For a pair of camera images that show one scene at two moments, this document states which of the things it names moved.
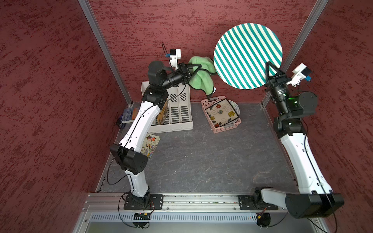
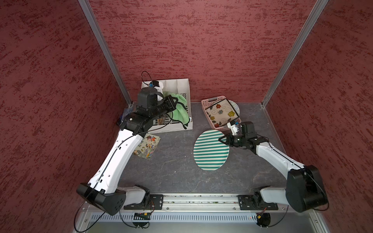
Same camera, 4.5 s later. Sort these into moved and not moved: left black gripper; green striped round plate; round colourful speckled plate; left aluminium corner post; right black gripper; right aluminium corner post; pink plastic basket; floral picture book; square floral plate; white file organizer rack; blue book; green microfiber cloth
Moved: green striped round plate; green microfiber cloth; left black gripper; right black gripper
Not moved: floral picture book; right aluminium corner post; left aluminium corner post; pink plastic basket; blue book; white file organizer rack; square floral plate; round colourful speckled plate
